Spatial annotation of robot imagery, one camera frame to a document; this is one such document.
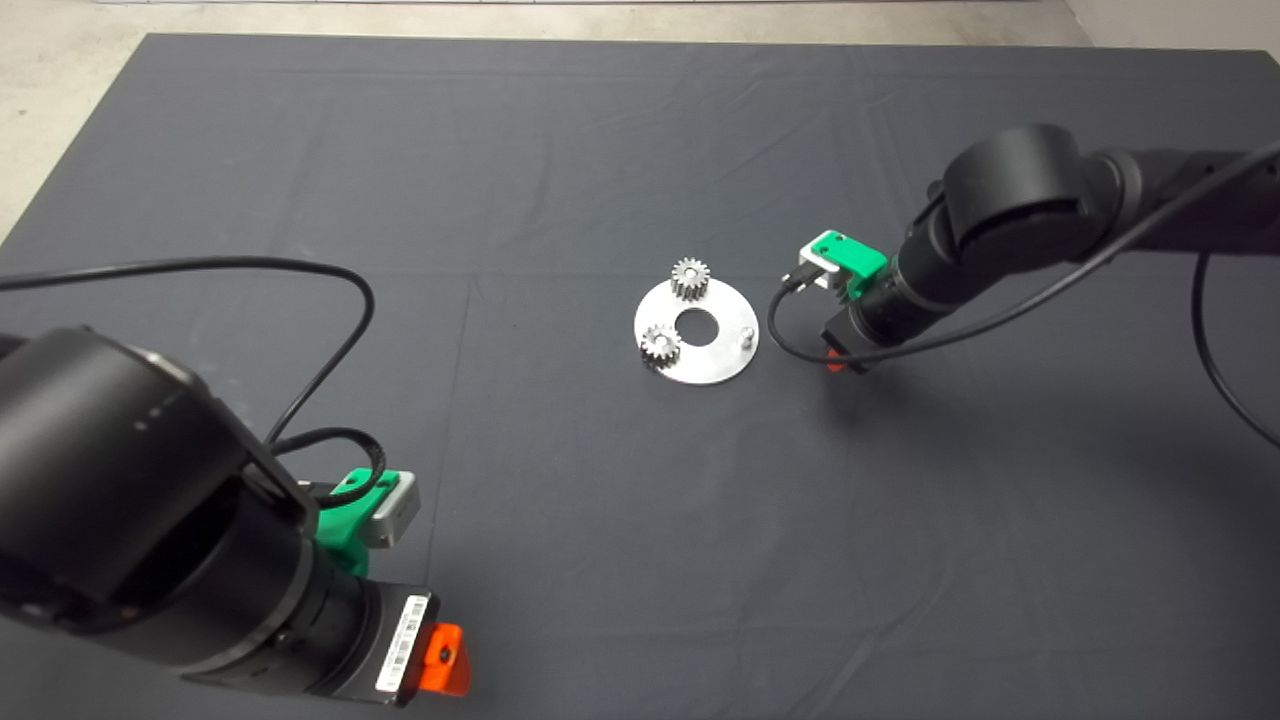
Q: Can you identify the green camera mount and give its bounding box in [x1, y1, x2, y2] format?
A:
[318, 467, 404, 579]
[808, 229, 890, 302]

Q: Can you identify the black camera cable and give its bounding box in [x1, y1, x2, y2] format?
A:
[766, 140, 1280, 452]
[0, 256, 390, 507]

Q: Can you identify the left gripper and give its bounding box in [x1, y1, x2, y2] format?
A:
[312, 575, 467, 708]

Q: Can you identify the silver camera box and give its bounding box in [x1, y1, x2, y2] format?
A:
[794, 245, 837, 292]
[362, 470, 422, 549]

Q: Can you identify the small steel gear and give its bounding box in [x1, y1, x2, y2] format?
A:
[640, 324, 684, 369]
[669, 257, 712, 302]

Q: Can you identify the round metal plate with hole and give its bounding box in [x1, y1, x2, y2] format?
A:
[634, 278, 761, 387]

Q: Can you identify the dark grey table cloth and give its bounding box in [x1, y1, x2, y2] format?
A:
[0, 33, 1280, 720]

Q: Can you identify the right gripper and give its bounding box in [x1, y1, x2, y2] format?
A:
[820, 304, 892, 377]

